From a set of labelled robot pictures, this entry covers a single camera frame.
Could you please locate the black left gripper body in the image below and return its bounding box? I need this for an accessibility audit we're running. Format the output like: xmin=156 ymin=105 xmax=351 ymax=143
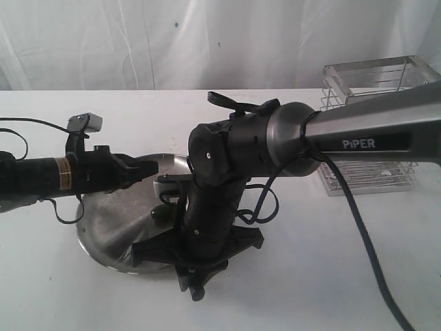
xmin=68 ymin=146 xmax=123 ymax=194

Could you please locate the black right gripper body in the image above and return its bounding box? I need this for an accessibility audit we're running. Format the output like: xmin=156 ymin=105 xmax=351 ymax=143
xmin=168 ymin=174 xmax=264 ymax=270

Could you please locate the green cucumber piece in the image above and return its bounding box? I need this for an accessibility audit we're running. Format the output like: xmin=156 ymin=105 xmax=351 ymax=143
xmin=150 ymin=204 xmax=174 ymax=222

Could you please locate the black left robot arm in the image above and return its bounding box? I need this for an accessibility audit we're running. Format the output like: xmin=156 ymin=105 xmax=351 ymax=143
xmin=1 ymin=146 xmax=158 ymax=212

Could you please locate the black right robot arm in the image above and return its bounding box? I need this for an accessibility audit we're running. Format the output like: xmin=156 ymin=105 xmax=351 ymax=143
xmin=131 ymin=82 xmax=440 ymax=301

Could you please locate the round steel plate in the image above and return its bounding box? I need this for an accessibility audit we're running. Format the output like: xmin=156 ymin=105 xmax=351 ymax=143
xmin=76 ymin=175 xmax=174 ymax=274

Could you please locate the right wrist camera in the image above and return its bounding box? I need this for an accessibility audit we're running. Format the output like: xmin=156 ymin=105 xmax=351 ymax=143
xmin=153 ymin=174 xmax=192 ymax=198

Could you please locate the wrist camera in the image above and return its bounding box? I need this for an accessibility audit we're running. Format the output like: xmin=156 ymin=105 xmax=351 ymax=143
xmin=67 ymin=112 xmax=103 ymax=133
xmin=153 ymin=174 xmax=192 ymax=198

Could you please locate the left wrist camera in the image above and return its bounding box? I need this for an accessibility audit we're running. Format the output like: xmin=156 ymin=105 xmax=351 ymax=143
xmin=67 ymin=112 xmax=103 ymax=133

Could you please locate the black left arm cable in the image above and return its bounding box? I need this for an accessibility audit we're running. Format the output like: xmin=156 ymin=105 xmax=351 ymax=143
xmin=0 ymin=117 xmax=85 ymax=225

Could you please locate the steel wire utensil rack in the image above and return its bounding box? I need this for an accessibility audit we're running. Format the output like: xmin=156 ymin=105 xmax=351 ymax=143
xmin=318 ymin=54 xmax=438 ymax=197

